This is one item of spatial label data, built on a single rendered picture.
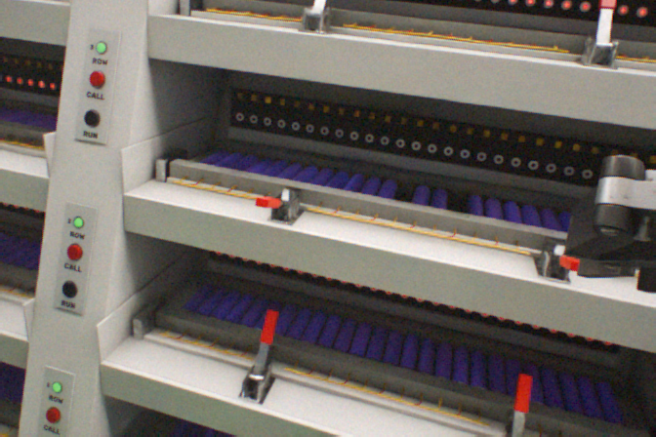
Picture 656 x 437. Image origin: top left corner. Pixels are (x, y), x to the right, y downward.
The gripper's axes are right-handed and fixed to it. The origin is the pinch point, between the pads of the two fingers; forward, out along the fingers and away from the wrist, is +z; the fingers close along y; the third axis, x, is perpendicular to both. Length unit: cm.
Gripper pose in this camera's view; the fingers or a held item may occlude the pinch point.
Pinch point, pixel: (638, 258)
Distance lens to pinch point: 33.4
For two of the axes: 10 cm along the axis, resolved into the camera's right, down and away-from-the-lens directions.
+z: 1.8, 1.9, 9.7
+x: 2.5, -9.6, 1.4
